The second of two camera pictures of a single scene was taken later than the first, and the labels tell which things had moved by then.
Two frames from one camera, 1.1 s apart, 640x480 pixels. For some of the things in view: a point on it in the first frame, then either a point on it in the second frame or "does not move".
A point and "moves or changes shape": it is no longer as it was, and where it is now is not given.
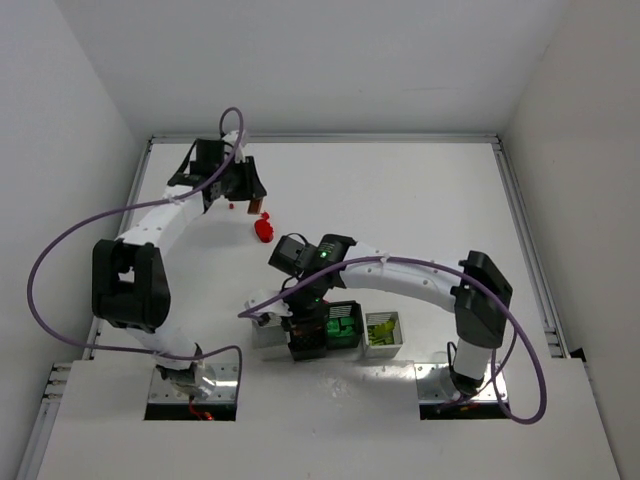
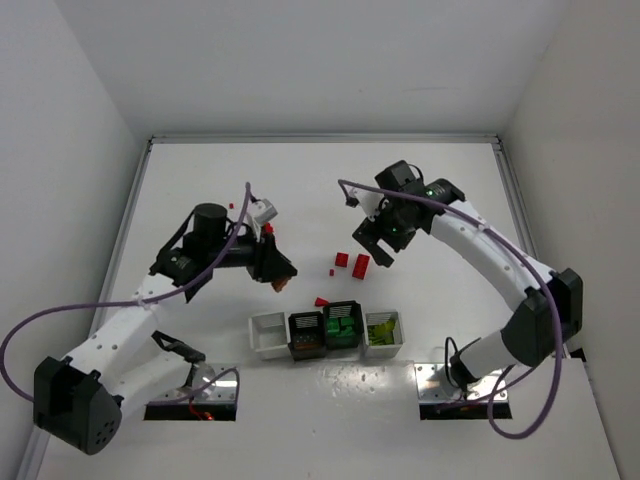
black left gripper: x=248 y=181 → x=261 y=260
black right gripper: x=307 y=327 → x=379 y=235
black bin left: x=306 y=344 does not move
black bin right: x=344 y=325 does not move
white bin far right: x=382 y=335 does not move
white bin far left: x=271 y=341 does not move
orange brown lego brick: x=255 y=206 moves or changes shape
